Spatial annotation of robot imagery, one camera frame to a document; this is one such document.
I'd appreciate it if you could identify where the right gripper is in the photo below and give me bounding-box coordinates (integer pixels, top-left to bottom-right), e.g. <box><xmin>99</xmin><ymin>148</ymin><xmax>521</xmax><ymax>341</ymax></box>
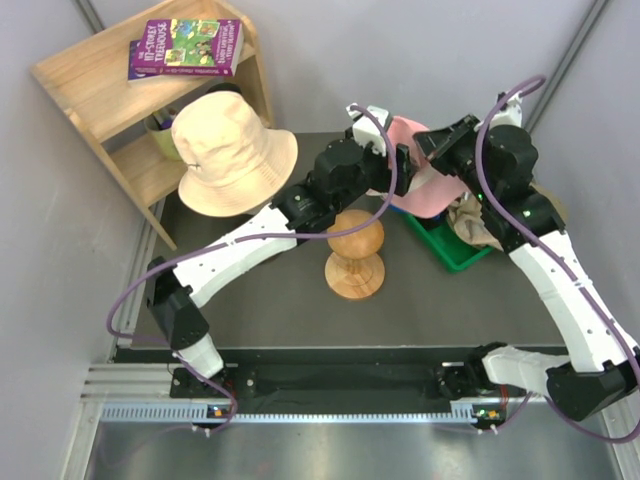
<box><xmin>413</xmin><ymin>114</ymin><xmax>496</xmax><ymax>207</ymax></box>

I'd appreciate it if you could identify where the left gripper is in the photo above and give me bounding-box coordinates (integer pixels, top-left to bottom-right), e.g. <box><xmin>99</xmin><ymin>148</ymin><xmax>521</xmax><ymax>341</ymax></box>
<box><xmin>333</xmin><ymin>139</ymin><xmax>418</xmax><ymax>215</ymax></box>

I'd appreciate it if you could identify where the pink baseball cap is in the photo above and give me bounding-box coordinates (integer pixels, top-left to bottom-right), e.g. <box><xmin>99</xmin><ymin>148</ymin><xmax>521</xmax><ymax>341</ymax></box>
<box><xmin>388</xmin><ymin>116</ymin><xmax>468</xmax><ymax>219</ymax></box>

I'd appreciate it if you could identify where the tan baseball cap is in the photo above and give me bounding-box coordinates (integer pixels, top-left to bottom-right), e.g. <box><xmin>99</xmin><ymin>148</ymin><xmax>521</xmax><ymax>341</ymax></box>
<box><xmin>446</xmin><ymin>181</ymin><xmax>569</xmax><ymax>252</ymax></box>

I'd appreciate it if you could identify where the cream bucket hat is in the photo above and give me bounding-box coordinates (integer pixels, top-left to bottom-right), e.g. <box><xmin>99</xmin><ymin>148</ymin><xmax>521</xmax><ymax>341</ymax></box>
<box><xmin>171</xmin><ymin>91</ymin><xmax>298</xmax><ymax>217</ymax></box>

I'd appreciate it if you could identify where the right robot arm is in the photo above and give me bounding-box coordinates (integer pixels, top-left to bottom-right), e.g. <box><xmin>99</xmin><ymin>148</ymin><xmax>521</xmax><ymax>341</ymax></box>
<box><xmin>413</xmin><ymin>115</ymin><xmax>639</xmax><ymax>421</ymax></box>

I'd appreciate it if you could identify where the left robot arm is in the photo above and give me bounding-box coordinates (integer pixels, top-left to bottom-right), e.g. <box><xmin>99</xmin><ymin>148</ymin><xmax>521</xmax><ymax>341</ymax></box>
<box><xmin>145</xmin><ymin>139</ymin><xmax>417</xmax><ymax>397</ymax></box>

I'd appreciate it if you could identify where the round wooden hat stand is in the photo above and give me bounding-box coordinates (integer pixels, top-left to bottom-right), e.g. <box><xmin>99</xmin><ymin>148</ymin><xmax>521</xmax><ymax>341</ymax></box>
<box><xmin>324</xmin><ymin>220</ymin><xmax>386</xmax><ymax>300</ymax></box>

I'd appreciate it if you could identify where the green plastic tray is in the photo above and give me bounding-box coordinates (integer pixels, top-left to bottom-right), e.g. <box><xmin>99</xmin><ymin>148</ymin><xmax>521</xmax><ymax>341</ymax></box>
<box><xmin>402</xmin><ymin>212</ymin><xmax>494</xmax><ymax>273</ymax></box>

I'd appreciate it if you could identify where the green pen cup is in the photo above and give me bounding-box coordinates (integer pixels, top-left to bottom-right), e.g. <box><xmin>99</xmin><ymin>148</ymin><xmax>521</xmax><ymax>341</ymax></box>
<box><xmin>144</xmin><ymin>107</ymin><xmax>181</xmax><ymax>161</ymax></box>

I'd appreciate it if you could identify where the purple treehouse book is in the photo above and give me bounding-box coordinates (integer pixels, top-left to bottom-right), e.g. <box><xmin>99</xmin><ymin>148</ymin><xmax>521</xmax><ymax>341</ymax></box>
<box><xmin>128</xmin><ymin>18</ymin><xmax>244</xmax><ymax>80</ymax></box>

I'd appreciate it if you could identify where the wooden shelf unit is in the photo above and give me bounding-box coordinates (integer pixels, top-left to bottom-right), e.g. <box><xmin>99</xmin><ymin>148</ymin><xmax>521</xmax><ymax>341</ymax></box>
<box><xmin>32</xmin><ymin>1</ymin><xmax>274</xmax><ymax>248</ymax></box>

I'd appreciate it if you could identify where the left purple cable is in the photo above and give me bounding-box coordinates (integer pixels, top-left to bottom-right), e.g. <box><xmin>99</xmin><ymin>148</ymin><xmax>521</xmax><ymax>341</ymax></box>
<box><xmin>107</xmin><ymin>103</ymin><xmax>406</xmax><ymax>436</ymax></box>

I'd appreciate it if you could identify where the purple cable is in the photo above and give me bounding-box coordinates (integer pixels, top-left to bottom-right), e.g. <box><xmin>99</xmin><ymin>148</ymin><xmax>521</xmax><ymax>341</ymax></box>
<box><xmin>107</xmin><ymin>103</ymin><xmax>406</xmax><ymax>436</ymax></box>
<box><xmin>474</xmin><ymin>74</ymin><xmax>640</xmax><ymax>445</ymax></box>

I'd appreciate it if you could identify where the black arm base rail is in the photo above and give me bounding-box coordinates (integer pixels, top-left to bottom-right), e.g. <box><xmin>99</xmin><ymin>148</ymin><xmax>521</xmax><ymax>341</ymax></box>
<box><xmin>169</xmin><ymin>347</ymin><xmax>539</xmax><ymax>414</ymax></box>

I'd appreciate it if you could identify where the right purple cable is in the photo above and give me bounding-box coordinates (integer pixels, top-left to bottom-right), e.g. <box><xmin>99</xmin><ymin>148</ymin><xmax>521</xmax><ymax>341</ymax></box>
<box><xmin>474</xmin><ymin>74</ymin><xmax>640</xmax><ymax>445</ymax></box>

